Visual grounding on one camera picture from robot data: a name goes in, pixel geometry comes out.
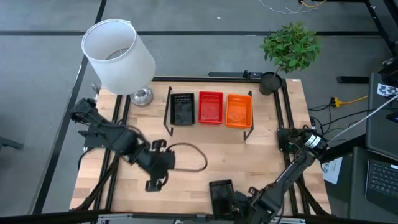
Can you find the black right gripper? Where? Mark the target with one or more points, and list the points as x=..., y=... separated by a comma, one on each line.
x=248, y=207

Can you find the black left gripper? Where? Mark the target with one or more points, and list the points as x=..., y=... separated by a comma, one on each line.
x=155, y=163

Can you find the black plastic basket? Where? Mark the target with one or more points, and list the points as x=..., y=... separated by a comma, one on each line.
x=182, y=112
x=221, y=199

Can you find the red plastic basket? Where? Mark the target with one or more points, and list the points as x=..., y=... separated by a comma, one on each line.
x=211, y=109

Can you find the orange plastic basket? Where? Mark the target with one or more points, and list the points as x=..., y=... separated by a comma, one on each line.
x=238, y=112

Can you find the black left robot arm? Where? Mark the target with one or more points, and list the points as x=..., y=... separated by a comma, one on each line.
x=115, y=140

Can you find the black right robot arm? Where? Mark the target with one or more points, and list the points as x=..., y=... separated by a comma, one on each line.
x=289, y=174

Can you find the wooden shelf with black legs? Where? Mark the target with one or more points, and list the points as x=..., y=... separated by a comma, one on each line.
x=180, y=128

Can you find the white paper sheet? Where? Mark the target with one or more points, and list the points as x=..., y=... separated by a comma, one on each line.
x=332, y=172

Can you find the white shade table lamp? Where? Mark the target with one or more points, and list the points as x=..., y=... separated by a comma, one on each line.
x=124, y=68

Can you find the black side desk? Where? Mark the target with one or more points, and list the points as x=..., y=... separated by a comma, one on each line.
x=357, y=193

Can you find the black flat bar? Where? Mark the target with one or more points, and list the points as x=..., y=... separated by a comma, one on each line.
x=227, y=74

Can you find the black keyboard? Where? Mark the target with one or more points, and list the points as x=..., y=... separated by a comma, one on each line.
x=384, y=180

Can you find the dark grey screen panel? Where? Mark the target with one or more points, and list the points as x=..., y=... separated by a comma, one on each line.
x=382, y=133

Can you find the grey chair base leg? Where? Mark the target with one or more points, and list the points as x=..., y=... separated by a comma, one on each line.
x=11, y=143

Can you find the black desk foot bar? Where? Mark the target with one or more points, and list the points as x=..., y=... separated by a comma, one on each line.
x=353, y=79

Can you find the green plant in black pot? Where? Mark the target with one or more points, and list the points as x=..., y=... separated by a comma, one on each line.
x=290, y=46

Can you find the white card with black print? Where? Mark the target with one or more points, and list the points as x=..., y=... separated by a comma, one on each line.
x=385, y=90

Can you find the black metal table frame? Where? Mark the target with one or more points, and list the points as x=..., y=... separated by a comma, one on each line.
x=202, y=79

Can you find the black desk leg frame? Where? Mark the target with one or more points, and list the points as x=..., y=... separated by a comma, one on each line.
x=377, y=21

